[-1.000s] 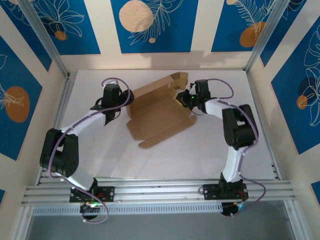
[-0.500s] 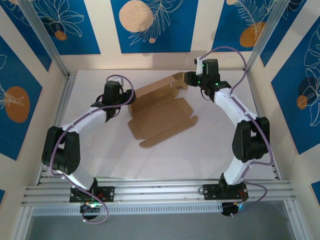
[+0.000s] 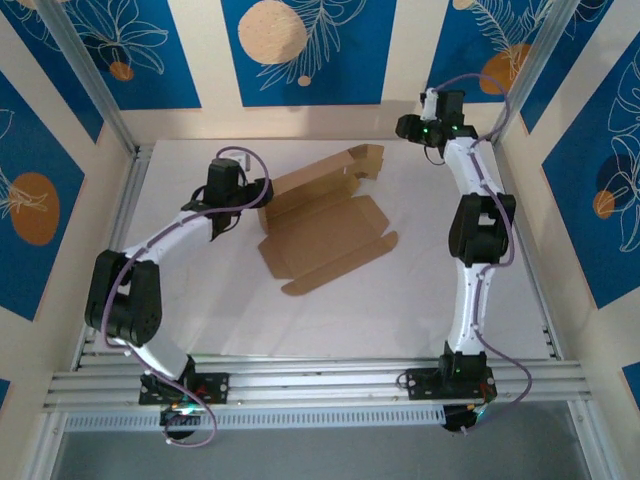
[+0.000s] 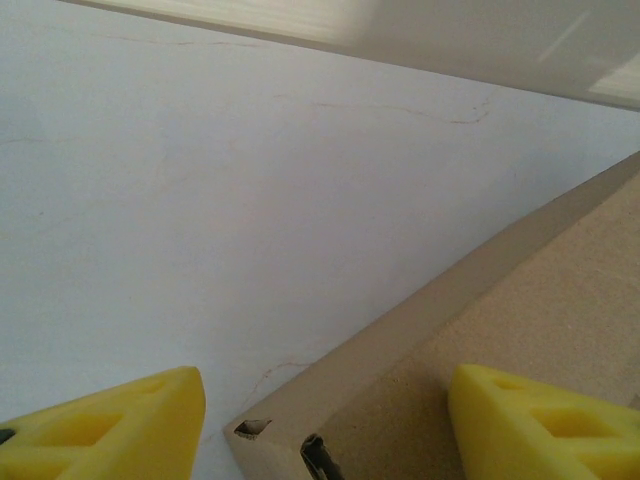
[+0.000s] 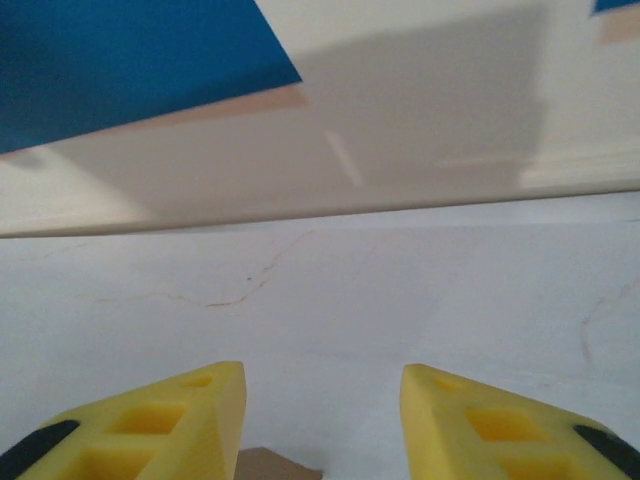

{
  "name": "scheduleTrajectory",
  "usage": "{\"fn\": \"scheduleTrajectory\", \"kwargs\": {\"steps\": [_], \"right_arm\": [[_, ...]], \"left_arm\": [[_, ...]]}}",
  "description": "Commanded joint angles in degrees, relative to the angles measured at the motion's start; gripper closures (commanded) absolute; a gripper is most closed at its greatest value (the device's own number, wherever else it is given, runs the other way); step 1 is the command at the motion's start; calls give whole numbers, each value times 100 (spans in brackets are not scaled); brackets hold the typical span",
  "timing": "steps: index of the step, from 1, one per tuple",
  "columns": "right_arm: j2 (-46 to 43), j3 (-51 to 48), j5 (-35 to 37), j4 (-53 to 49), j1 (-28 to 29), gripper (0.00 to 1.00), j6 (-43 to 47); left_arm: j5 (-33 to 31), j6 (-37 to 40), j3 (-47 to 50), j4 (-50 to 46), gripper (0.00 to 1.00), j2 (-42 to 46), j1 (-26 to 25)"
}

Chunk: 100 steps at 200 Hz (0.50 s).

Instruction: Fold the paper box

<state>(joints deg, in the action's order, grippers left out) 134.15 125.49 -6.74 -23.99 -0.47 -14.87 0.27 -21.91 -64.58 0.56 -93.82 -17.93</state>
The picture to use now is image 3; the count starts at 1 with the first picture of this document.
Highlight brown cardboard paper box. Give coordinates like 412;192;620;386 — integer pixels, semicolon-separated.
257;143;400;297

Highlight aluminium frame post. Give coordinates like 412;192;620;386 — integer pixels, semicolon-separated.
488;0;574;147
37;0;140;157

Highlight aluminium side rail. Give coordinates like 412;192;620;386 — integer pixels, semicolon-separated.
72;144;157;371
492;142;566;361

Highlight aluminium cross frame rails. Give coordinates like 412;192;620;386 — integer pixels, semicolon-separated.
42;355;594;412

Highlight grey slotted cable duct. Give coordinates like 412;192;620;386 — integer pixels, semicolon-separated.
64;404;446;433

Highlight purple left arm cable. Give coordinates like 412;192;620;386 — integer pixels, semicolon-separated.
101;145;274;448

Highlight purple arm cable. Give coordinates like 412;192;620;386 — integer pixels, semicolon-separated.
101;145;274;448
429;73;532;437

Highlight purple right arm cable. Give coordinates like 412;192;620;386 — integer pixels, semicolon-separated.
429;73;532;437

